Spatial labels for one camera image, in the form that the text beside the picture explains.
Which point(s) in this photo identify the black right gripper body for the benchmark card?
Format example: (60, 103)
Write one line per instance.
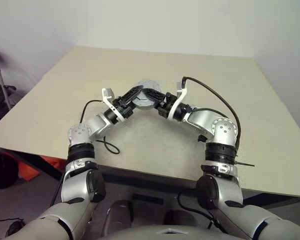
(165, 106)

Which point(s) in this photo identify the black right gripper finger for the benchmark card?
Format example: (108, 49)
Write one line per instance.
(153, 93)
(155, 101)

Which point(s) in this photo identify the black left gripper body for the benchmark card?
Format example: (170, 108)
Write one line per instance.
(122, 107)

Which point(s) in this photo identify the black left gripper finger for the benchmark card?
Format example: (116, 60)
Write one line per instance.
(133, 103)
(131, 94)

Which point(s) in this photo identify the grey ribbed motor cover plate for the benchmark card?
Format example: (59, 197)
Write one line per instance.
(147, 83)

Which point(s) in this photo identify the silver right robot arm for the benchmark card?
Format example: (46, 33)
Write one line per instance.
(222, 130)

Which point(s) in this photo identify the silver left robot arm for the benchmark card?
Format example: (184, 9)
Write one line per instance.
(77, 135)

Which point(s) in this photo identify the black flat bar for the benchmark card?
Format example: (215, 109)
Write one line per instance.
(147, 198)

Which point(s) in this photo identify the dark rounded shape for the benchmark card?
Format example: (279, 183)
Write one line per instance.
(120, 215)

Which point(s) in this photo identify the orange bag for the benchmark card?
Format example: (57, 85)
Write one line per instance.
(30, 170)

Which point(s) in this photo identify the grey robot torso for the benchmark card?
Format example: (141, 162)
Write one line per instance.
(170, 233)

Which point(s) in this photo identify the black bag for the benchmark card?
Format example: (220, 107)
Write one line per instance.
(2, 170)

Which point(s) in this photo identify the dark round floor object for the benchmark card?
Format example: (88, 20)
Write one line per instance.
(16, 227)

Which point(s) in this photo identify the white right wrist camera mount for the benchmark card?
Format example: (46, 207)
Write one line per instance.
(175, 106)

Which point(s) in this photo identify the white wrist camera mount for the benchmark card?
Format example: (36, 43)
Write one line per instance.
(175, 106)
(107, 93)

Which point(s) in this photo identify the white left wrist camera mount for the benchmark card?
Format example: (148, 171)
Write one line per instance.
(107, 93)

